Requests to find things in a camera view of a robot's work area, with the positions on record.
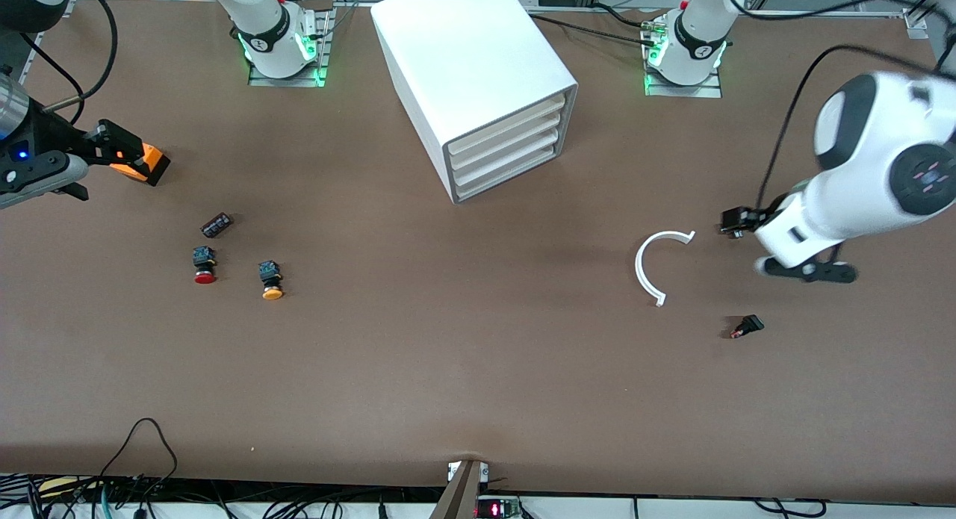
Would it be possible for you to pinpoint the red push button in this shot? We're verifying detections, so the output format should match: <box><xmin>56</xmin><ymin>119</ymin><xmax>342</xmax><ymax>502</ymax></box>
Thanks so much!
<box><xmin>192</xmin><ymin>246</ymin><xmax>218</xmax><ymax>285</ymax></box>

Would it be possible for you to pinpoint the white plastic drawer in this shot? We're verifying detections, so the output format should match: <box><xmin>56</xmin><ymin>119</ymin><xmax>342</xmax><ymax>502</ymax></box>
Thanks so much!
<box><xmin>456</xmin><ymin>149</ymin><xmax>559</xmax><ymax>202</ymax></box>
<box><xmin>453</xmin><ymin>132</ymin><xmax>561</xmax><ymax>189</ymax></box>
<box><xmin>447</xmin><ymin>93</ymin><xmax>567</xmax><ymax>157</ymax></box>
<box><xmin>450</xmin><ymin>114</ymin><xmax>563</xmax><ymax>174</ymax></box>

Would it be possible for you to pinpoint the white drawer cabinet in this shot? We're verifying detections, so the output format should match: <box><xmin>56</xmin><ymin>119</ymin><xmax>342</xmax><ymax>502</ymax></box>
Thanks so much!
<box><xmin>371</xmin><ymin>0</ymin><xmax>580</xmax><ymax>205</ymax></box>

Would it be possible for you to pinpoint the orange push button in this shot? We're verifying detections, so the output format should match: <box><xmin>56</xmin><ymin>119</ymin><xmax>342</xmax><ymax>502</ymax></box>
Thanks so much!
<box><xmin>258</xmin><ymin>260</ymin><xmax>285</xmax><ymax>302</ymax></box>

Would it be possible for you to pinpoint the orange box with hole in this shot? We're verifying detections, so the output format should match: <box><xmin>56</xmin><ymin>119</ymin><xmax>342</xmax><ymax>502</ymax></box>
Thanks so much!
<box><xmin>111</xmin><ymin>143</ymin><xmax>172</xmax><ymax>187</ymax></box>

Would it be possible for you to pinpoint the white curved plastic clip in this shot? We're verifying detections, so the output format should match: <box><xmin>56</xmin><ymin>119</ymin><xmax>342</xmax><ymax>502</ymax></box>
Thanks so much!
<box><xmin>634</xmin><ymin>230</ymin><xmax>697</xmax><ymax>308</ymax></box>

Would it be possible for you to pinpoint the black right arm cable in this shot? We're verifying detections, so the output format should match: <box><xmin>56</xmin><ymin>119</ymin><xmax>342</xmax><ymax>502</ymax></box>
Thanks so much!
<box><xmin>22</xmin><ymin>0</ymin><xmax>119</xmax><ymax>124</ymax></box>

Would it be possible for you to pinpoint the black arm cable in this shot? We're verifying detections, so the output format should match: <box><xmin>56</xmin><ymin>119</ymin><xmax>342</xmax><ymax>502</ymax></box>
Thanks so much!
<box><xmin>22</xmin><ymin>0</ymin><xmax>119</xmax><ymax>124</ymax></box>
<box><xmin>758</xmin><ymin>0</ymin><xmax>956</xmax><ymax>214</ymax></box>

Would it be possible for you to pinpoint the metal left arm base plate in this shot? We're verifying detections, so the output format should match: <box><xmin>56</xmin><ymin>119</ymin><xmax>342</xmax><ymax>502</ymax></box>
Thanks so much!
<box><xmin>642</xmin><ymin>22</ymin><xmax>724</xmax><ymax>99</ymax></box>

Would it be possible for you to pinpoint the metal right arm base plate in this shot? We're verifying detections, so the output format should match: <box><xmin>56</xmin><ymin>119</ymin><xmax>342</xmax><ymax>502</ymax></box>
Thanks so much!
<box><xmin>248</xmin><ymin>4</ymin><xmax>335</xmax><ymax>88</ymax></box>

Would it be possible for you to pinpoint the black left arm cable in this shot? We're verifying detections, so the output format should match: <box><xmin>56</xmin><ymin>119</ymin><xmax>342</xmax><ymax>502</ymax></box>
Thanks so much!
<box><xmin>758</xmin><ymin>0</ymin><xmax>956</xmax><ymax>214</ymax></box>

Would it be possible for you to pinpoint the black cable on table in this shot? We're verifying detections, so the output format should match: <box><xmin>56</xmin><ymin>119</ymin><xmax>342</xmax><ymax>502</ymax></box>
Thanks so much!
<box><xmin>523</xmin><ymin>4</ymin><xmax>658</xmax><ymax>49</ymax></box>

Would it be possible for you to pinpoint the looped thin black cable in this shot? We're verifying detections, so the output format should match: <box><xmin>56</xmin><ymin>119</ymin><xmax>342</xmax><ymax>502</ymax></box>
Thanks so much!
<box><xmin>99</xmin><ymin>418</ymin><xmax>180</xmax><ymax>497</ymax></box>

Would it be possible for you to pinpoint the tangled black cable bundle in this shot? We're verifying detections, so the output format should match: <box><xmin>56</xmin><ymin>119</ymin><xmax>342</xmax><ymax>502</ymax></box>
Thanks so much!
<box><xmin>0</xmin><ymin>474</ymin><xmax>449</xmax><ymax>519</ymax></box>

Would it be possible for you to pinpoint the grey metal post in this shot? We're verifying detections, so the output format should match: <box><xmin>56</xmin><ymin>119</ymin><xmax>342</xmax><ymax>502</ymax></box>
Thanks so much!
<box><xmin>429</xmin><ymin>459</ymin><xmax>485</xmax><ymax>519</ymax></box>

